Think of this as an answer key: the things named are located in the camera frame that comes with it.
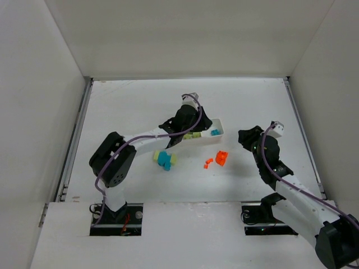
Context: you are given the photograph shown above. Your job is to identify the blue lego brick pair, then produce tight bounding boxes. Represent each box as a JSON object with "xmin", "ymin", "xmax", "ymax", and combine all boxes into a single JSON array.
[{"xmin": 210, "ymin": 129, "xmax": 221, "ymax": 136}]

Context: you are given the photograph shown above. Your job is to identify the green lego brick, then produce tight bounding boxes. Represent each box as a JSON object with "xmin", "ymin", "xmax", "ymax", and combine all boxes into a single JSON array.
[
  {"xmin": 183, "ymin": 132, "xmax": 201, "ymax": 140},
  {"xmin": 153, "ymin": 151, "xmax": 159, "ymax": 161},
  {"xmin": 170, "ymin": 154, "xmax": 177, "ymax": 166}
]

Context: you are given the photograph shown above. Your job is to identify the orange round lego piece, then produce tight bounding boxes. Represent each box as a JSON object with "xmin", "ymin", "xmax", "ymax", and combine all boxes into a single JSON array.
[{"xmin": 215, "ymin": 151, "xmax": 228, "ymax": 166}]

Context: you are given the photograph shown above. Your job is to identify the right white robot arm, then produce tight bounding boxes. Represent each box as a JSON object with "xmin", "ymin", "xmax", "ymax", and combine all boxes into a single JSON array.
[{"xmin": 238, "ymin": 122, "xmax": 358, "ymax": 268}]

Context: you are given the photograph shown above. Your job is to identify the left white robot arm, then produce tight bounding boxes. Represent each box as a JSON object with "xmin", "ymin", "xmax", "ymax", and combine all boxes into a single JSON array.
[{"xmin": 89, "ymin": 105, "xmax": 213, "ymax": 213}]

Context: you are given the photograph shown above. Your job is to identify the white three-compartment tray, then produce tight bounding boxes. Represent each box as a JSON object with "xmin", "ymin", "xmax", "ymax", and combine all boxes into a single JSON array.
[{"xmin": 181, "ymin": 118, "xmax": 224, "ymax": 146}]

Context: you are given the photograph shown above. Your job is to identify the small orange lego pieces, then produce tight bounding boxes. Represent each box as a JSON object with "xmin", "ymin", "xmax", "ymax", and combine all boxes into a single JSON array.
[{"xmin": 204, "ymin": 158, "xmax": 214, "ymax": 169}]

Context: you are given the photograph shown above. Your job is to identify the blue lego block cluster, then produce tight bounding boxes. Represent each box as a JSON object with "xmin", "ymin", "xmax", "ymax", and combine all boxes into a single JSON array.
[{"xmin": 157, "ymin": 151, "xmax": 172, "ymax": 171}]

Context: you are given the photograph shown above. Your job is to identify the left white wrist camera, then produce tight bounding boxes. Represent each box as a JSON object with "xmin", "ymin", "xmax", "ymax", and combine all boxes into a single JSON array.
[{"xmin": 182, "ymin": 92, "xmax": 199, "ymax": 109}]

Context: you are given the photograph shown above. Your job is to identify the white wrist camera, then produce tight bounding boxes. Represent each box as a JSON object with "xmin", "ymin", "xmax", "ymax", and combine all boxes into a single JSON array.
[
  {"xmin": 182, "ymin": 92, "xmax": 199, "ymax": 109},
  {"xmin": 269, "ymin": 121, "xmax": 284, "ymax": 138}
]

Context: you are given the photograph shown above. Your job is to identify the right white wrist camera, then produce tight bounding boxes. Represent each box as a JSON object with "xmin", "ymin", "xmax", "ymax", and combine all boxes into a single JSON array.
[{"xmin": 269, "ymin": 121, "xmax": 284, "ymax": 138}]

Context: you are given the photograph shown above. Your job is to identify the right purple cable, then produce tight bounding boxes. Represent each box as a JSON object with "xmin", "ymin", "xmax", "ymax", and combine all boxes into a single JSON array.
[{"xmin": 260, "ymin": 122, "xmax": 359, "ymax": 269}]

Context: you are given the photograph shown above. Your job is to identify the purple cable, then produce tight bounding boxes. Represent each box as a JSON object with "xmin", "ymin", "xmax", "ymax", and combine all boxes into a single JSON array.
[
  {"xmin": 260, "ymin": 122, "xmax": 359, "ymax": 269},
  {"xmin": 91, "ymin": 94, "xmax": 203, "ymax": 225}
]

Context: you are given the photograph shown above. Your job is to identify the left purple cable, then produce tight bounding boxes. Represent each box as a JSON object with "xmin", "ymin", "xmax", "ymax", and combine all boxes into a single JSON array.
[{"xmin": 91, "ymin": 94, "xmax": 203, "ymax": 225}]

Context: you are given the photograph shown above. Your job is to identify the right aluminium rail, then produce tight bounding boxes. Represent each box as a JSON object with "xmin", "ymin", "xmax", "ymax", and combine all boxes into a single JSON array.
[{"xmin": 283, "ymin": 76, "xmax": 328, "ymax": 200}]

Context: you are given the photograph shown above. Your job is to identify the aluminium rail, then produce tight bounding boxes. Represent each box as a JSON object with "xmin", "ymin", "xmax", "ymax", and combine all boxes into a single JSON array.
[
  {"xmin": 283, "ymin": 76, "xmax": 328, "ymax": 200},
  {"xmin": 38, "ymin": 76, "xmax": 94, "ymax": 228}
]

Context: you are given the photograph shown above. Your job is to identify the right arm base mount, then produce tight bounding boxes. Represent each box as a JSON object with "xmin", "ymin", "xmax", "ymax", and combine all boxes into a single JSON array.
[{"xmin": 241, "ymin": 193, "xmax": 298, "ymax": 236}]

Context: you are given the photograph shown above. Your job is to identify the left aluminium rail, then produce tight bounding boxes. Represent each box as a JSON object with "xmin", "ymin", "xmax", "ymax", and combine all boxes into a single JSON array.
[{"xmin": 38, "ymin": 76, "xmax": 94, "ymax": 228}]

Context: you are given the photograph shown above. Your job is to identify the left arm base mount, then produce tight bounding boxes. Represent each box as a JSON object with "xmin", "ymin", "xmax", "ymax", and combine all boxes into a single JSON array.
[{"xmin": 89, "ymin": 203, "xmax": 144, "ymax": 236}]

